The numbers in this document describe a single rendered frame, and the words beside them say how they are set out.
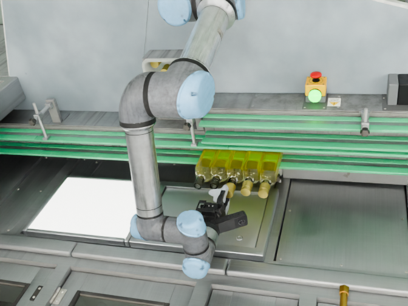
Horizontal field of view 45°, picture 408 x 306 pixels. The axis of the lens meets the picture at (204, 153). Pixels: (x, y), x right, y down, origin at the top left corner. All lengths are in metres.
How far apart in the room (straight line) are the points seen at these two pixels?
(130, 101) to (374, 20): 0.89
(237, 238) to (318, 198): 0.37
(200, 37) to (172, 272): 0.75
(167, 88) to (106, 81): 0.92
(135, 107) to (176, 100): 0.12
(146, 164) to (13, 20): 1.07
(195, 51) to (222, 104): 0.58
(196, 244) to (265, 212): 0.45
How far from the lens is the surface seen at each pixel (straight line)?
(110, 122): 2.07
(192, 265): 1.40
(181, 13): 1.54
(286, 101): 1.83
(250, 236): 1.68
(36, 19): 2.13
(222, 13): 1.45
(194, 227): 1.33
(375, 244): 1.71
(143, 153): 1.31
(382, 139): 1.79
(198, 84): 1.18
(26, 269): 1.87
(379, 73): 1.84
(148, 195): 1.35
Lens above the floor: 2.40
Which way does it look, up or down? 51 degrees down
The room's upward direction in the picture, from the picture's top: 155 degrees counter-clockwise
